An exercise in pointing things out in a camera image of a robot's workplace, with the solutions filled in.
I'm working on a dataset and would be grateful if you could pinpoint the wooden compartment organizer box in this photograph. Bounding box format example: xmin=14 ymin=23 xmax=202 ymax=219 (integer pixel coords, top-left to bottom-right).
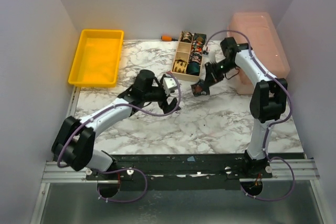
xmin=171 ymin=31 xmax=203 ymax=82

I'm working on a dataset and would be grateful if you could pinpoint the yellow beetle print rolled tie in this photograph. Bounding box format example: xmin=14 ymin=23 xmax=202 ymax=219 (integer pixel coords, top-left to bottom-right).
xmin=172 ymin=59 xmax=188 ymax=74

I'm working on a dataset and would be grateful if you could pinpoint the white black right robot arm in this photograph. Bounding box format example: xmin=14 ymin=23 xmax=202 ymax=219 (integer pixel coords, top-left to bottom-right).
xmin=201 ymin=37 xmax=288 ymax=178

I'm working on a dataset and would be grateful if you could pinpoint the yellow plastic tray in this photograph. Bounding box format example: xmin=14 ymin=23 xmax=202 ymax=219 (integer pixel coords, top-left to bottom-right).
xmin=68 ymin=29 xmax=124 ymax=88

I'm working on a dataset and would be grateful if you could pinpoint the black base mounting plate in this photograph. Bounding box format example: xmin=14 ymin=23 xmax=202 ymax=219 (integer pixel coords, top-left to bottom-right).
xmin=86 ymin=154 xmax=272 ymax=191

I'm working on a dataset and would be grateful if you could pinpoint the cream brown rolled tie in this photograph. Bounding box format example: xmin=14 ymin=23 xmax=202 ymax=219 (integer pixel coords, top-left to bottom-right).
xmin=180 ymin=31 xmax=193 ymax=43

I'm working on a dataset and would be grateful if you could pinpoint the aluminium extrusion rail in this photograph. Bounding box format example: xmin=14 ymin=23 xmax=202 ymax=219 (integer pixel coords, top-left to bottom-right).
xmin=41 ymin=159 xmax=320 ymax=183

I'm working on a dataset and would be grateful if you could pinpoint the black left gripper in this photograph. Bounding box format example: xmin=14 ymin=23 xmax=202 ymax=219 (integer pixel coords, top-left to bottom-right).
xmin=144 ymin=76 xmax=182 ymax=115

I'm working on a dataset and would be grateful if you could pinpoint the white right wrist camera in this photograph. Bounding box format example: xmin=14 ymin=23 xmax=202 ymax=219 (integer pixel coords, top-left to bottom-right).
xmin=203 ymin=49 xmax=216 ymax=63

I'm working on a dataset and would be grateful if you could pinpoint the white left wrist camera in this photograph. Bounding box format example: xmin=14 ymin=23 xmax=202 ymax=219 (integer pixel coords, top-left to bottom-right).
xmin=161 ymin=75 xmax=177 ymax=95

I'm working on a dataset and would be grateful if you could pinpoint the navy floral necktie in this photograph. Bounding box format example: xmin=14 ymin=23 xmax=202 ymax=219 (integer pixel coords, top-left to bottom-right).
xmin=191 ymin=79 xmax=210 ymax=97

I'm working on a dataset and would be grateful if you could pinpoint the dark green rolled tie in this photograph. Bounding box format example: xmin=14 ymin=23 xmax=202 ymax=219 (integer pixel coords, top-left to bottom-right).
xmin=186 ymin=62 xmax=201 ymax=76

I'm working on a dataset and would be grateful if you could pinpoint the orange handled screwdriver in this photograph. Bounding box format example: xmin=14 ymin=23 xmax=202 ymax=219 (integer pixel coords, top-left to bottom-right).
xmin=161 ymin=35 xmax=178 ymax=41

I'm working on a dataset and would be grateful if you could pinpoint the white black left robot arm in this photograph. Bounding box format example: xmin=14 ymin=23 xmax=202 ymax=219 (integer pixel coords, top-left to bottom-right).
xmin=51 ymin=69 xmax=181 ymax=179

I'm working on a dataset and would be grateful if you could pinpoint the red floral rolled tie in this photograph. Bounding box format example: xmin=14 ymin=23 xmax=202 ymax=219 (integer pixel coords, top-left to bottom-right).
xmin=191 ymin=40 xmax=204 ymax=54

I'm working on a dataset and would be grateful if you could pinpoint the green yellow rolled tie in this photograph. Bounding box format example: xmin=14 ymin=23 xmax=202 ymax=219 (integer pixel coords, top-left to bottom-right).
xmin=193 ymin=33 xmax=207 ymax=44

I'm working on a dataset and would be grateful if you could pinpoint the dark rose print rolled tie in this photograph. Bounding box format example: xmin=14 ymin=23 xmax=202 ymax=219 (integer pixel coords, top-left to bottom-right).
xmin=189 ymin=51 xmax=202 ymax=65

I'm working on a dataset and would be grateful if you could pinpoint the pink plastic storage box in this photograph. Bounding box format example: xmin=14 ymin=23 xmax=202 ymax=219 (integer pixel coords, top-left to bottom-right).
xmin=227 ymin=12 xmax=290 ymax=78

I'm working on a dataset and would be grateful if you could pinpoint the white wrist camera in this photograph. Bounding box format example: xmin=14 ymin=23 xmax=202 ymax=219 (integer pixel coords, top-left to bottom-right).
xmin=161 ymin=75 xmax=177 ymax=95
xmin=203 ymin=49 xmax=216 ymax=63

